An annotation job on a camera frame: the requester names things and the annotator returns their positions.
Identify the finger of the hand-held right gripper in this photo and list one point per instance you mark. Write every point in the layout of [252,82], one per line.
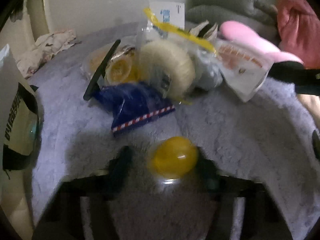
[290,72]
[310,90]

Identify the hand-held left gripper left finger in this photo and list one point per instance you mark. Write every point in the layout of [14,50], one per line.
[120,172]

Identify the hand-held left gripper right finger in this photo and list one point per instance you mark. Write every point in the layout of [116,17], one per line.
[208,175]

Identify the yellow plastic cup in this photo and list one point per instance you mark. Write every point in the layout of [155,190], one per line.
[172,158]

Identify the person's right forearm pink sleeve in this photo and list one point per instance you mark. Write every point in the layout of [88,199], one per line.
[250,41]

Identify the pink garment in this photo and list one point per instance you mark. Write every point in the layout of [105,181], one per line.
[298,22]

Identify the blue snack packet striped edge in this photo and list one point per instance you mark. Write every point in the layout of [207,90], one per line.
[135,105]

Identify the light blue cloth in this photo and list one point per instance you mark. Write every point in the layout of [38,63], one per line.
[207,71]

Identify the green pillow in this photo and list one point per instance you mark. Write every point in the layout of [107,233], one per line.
[225,5]

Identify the grey white crumpled packaging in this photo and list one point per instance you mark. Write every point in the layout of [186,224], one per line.
[205,30]

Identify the black comb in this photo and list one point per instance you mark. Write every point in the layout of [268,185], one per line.
[102,70]

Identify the clear round container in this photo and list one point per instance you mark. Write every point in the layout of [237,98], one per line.
[96,58]

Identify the yellow plastic strip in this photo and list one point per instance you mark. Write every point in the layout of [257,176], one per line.
[178,31]

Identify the silver foil wrapper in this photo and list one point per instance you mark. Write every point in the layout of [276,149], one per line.
[125,51]

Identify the white box blue print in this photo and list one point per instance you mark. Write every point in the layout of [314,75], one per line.
[167,13]

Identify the floral pink cloth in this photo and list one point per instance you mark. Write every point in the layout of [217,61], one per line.
[47,48]

